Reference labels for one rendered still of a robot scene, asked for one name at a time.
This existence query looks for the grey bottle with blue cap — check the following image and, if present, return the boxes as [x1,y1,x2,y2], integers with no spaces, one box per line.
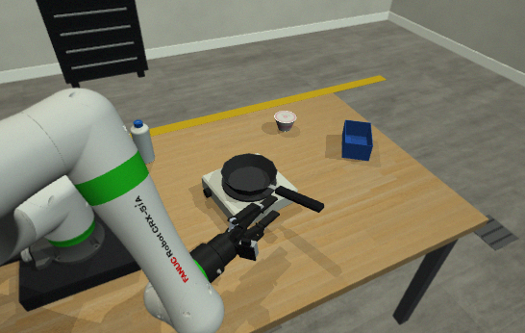
[130,119,155,164]

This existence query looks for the black frying pan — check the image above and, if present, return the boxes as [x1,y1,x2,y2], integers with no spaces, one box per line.
[220,153,312,207]

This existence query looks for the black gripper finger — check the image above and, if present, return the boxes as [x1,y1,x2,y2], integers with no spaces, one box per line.
[227,195,278,241]
[244,210,280,242]

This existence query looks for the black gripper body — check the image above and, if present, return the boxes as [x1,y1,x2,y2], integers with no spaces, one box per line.
[207,227,242,267]

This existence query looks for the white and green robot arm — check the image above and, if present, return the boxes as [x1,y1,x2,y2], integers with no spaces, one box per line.
[0,88,225,333]

